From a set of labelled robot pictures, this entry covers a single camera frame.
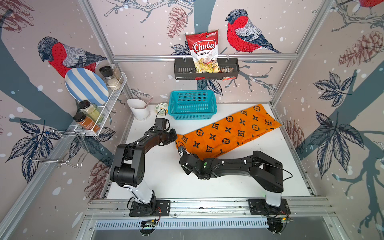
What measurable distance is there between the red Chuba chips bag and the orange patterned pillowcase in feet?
1.32

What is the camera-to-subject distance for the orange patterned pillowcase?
96 cm

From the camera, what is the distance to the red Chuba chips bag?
0.80m
